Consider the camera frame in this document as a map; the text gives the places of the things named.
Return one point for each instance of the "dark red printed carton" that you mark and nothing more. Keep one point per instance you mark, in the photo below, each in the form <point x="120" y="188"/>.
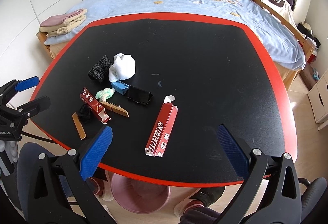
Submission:
<point x="95" y="106"/>

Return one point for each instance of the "pink trash bin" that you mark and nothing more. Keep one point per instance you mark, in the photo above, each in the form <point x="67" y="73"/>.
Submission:
<point x="138" y="196"/>

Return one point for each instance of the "folded pink beige towels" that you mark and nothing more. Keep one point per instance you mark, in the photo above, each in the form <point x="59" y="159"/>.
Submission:
<point x="63" y="24"/>

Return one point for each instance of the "small black crumpled item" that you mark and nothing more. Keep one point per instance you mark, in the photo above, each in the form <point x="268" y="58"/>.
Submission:
<point x="85" y="115"/>

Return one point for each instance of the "black patterned sock bundle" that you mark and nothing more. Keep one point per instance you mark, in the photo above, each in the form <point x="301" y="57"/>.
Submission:
<point x="99" y="71"/>

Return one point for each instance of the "bed with blue sheet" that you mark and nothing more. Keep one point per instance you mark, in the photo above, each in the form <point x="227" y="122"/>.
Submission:
<point x="287" y="47"/>

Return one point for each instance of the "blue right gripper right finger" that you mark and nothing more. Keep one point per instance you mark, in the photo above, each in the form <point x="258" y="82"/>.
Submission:
<point x="237" y="158"/>

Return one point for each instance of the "long red Surprise box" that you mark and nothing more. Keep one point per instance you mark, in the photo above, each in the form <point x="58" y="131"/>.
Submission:
<point x="162" y="128"/>

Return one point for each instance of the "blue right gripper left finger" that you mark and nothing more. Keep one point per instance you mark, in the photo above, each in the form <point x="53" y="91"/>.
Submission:
<point x="94" y="151"/>

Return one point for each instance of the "white rolled socks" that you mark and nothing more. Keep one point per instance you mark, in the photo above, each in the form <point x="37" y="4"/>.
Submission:
<point x="122" y="68"/>

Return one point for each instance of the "white drawer cabinet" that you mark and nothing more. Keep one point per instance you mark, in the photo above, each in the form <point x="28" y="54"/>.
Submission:
<point x="318" y="99"/>

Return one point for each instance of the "brown cardboard piece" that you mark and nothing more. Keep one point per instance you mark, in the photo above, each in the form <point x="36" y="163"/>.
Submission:
<point x="115" y="108"/>

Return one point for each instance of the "brown cardboard strip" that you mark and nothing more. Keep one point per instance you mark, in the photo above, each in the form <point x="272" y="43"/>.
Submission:
<point x="78" y="126"/>

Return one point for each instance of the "black plastic tray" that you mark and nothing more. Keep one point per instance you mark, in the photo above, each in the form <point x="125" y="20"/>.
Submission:
<point x="138" y="96"/>

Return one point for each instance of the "green white crumpled wrapper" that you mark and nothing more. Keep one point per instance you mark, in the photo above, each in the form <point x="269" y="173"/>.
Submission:
<point x="105" y="94"/>

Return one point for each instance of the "red white shoe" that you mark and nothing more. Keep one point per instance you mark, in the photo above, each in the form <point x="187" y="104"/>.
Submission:
<point x="185" y="205"/>

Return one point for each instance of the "small blue carton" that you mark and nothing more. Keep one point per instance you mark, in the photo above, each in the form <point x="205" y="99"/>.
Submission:
<point x="120" y="87"/>

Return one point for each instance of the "white tote bag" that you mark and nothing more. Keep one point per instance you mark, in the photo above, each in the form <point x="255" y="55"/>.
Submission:
<point x="282" y="7"/>

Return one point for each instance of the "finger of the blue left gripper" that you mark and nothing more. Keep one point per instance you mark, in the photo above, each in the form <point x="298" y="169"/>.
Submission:
<point x="34" y="107"/>
<point x="26" y="84"/>

